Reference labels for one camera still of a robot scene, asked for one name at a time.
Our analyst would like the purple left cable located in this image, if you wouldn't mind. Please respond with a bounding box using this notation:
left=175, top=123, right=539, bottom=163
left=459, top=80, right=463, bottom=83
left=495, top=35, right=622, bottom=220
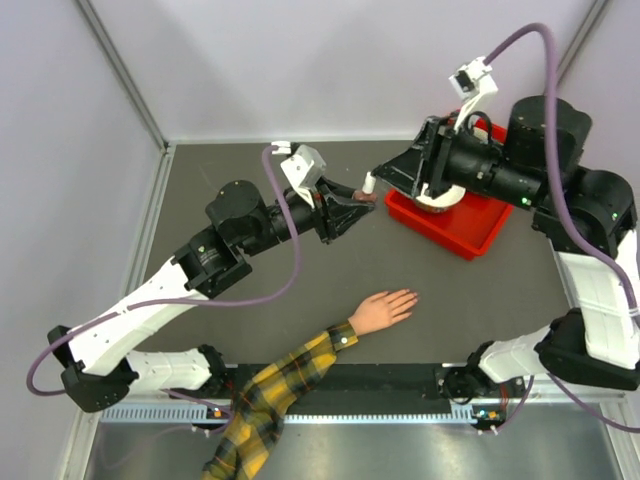
left=25, top=147, right=304, bottom=396

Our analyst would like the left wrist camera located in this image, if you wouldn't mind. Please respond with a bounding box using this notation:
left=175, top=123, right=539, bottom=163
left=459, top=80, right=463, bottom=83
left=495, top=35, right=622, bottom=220
left=271, top=141, right=326, bottom=210

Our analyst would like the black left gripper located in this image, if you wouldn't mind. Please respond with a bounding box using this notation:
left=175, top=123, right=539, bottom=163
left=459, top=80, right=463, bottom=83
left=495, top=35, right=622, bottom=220
left=242, top=177, right=375, bottom=258

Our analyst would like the slotted cable duct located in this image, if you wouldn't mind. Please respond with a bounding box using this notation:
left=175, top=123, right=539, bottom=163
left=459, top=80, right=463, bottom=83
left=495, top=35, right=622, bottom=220
left=99, top=402, right=481, bottom=426

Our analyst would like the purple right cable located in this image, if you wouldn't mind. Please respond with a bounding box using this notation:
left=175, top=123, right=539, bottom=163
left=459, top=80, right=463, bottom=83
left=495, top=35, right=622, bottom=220
left=482, top=22, right=640, bottom=434

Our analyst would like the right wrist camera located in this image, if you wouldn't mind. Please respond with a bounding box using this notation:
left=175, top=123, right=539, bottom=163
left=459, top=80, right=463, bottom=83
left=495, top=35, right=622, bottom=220
left=449, top=56, right=498, bottom=132

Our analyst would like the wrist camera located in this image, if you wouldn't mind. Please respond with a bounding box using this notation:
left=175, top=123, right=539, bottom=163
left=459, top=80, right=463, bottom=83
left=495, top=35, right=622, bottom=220
left=449, top=56, right=498, bottom=132
left=271, top=141, right=326, bottom=210

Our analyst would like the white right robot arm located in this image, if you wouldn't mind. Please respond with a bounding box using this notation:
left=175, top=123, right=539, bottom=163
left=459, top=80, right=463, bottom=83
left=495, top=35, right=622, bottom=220
left=373, top=95, right=639, bottom=400

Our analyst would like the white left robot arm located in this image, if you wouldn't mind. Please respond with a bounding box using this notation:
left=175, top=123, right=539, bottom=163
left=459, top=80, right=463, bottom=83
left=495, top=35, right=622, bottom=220
left=47, top=176, right=375, bottom=413

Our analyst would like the yellow plaid sleeve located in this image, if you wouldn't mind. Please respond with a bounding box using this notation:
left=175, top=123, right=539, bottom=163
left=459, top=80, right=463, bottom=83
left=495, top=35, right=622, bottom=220
left=201, top=322, right=358, bottom=480

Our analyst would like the red plastic bin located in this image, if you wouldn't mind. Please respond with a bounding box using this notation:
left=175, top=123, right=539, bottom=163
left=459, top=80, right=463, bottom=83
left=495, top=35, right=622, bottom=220
left=383, top=108, right=516, bottom=262

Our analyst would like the purple cable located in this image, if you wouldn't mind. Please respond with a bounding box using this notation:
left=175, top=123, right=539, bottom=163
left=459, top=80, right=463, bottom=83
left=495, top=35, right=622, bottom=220
left=482, top=22, right=640, bottom=434
left=25, top=147, right=304, bottom=396

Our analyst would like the mannequin hand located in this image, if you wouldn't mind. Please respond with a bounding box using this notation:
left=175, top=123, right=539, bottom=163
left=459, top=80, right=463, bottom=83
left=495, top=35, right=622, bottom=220
left=348, top=289, right=419, bottom=336

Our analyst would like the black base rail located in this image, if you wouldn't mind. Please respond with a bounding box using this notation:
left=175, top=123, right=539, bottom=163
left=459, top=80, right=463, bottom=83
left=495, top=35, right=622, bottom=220
left=206, top=363, right=451, bottom=415

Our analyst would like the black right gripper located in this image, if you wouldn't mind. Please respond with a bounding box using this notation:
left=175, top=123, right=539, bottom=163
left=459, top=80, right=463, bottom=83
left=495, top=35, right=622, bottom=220
left=370, top=111, right=542, bottom=213

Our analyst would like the white tape roll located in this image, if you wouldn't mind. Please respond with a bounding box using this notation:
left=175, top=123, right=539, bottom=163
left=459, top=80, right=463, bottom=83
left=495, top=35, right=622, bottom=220
left=412, top=116, right=495, bottom=211

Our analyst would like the pink nail polish bottle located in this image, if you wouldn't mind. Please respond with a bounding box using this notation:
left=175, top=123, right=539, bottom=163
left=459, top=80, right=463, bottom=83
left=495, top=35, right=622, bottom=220
left=352, top=190, right=377, bottom=203

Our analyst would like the white nail polish cap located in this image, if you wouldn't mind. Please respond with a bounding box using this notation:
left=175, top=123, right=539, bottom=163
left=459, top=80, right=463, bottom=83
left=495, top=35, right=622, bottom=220
left=362, top=171, right=376, bottom=195

